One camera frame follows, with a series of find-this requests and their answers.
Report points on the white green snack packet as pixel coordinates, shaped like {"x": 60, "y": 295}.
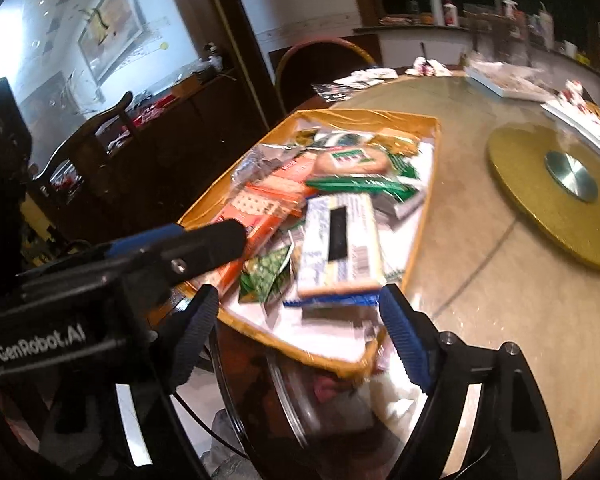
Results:
{"x": 410, "y": 165}

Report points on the dark wooden sideboard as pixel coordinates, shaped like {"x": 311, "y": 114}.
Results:
{"x": 190, "y": 140}

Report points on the white paper roll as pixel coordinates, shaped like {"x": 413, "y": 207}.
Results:
{"x": 433, "y": 4}

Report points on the green patterned snack packet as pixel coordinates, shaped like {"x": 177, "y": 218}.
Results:
{"x": 267, "y": 272}

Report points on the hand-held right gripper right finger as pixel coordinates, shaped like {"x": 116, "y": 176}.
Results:
{"x": 405, "y": 337}

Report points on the red white crumpled wrapper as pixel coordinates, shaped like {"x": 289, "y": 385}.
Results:
{"x": 432, "y": 66}

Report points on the dark wooden chair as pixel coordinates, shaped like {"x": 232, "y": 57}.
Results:
{"x": 80, "y": 150}

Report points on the gold foil tray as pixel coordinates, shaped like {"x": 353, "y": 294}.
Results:
{"x": 410, "y": 125}

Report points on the clear dark wrapper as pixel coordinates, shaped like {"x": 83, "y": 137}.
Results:
{"x": 340, "y": 91}

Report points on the round metal disc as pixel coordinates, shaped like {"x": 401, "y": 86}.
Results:
{"x": 572, "y": 176}

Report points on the blue white biscuit packet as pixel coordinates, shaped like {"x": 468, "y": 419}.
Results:
{"x": 340, "y": 245}

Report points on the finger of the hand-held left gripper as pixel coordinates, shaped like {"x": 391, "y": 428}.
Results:
{"x": 145, "y": 238}
{"x": 205, "y": 247}

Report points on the small orange snack packet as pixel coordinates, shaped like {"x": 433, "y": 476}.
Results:
{"x": 290, "y": 172}

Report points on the round back wooden chair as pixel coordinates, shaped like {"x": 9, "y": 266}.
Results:
{"x": 320, "y": 65}

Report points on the round cracker packet green label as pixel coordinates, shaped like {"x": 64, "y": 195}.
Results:
{"x": 352, "y": 161}

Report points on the orange cracker packet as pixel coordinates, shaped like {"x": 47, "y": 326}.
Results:
{"x": 267, "y": 210}

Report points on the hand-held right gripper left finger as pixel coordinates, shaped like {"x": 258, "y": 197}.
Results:
{"x": 195, "y": 337}

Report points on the gold round turntable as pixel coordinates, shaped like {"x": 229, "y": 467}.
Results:
{"x": 530, "y": 210}

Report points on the white rectangular tray red wrappers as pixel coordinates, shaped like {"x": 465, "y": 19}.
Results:
{"x": 580, "y": 120}

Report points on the framed wall picture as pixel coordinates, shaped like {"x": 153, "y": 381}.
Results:
{"x": 111, "y": 27}

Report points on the silver blue snack packet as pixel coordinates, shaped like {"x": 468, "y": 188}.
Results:
{"x": 257, "y": 165}

